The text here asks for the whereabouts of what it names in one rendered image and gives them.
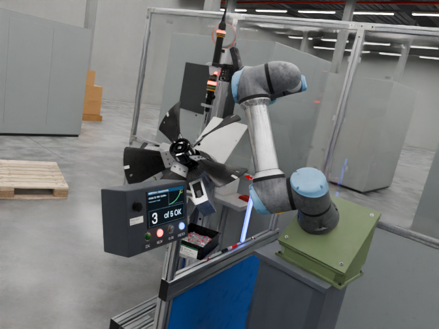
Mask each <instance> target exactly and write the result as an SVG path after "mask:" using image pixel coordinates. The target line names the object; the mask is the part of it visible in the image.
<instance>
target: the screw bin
mask: <svg viewBox="0 0 439 329"><path fill-rule="evenodd" d="M187 229H188V233H190V232H195V233H197V234H200V235H202V236H208V237H209V238H211V240H210V241H209V242H208V243H207V244H206V245H205V246H204V247H201V246H199V245H195V244H194V243H190V242H187V241H184V240H182V241H181V246H180V253H181V254H184V255H187V256H189V257H193V258H195V259H198V260H202V259H203V258H205V256H207V254H209V252H211V251H212V250H213V249H214V248H215V247H216V246H217V245H218V240H219V236H220V234H221V233H220V232H218V231H215V230H212V229H209V228H206V227H202V226H200V225H196V224H194V223H190V224H188V225H187Z"/></svg>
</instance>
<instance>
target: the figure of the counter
mask: <svg viewBox="0 0 439 329"><path fill-rule="evenodd" d="M148 218H149V228H151V227H155V226H157V225H160V224H161V209H160V208H159V209H156V210H151V211H148Z"/></svg>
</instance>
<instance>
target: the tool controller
mask: <svg viewBox="0 0 439 329"><path fill-rule="evenodd" d="M101 204H102V218H103V243H104V252H105V253H111V254H114V255H119V256H122V257H127V258H129V257H133V256H135V255H138V254H141V253H144V252H146V251H149V250H152V249H155V248H157V247H160V246H162V245H166V244H168V243H171V242H175V241H176V240H180V239H182V238H185V237H187V236H188V229H187V191H186V181H185V180H164V179H162V180H154V181H145V182H141V183H133V184H128V185H120V186H115V187H107V188H102V189H101ZM159 208H160V209H161V224H160V225H157V226H155V227H151V228H149V218H148V211H151V210H156V209H159ZM180 222H183V223H184V229H183V230H179V228H178V225H179V223H180ZM169 225H173V227H174V232H173V233H172V234H169V233H168V227H169ZM159 228H161V229H162V230H163V235H162V237H157V236H156V232H157V230H158V229H159ZM146 232H149V233H150V234H151V239H150V240H149V241H147V242H146V241H145V240H144V235H145V233H146Z"/></svg>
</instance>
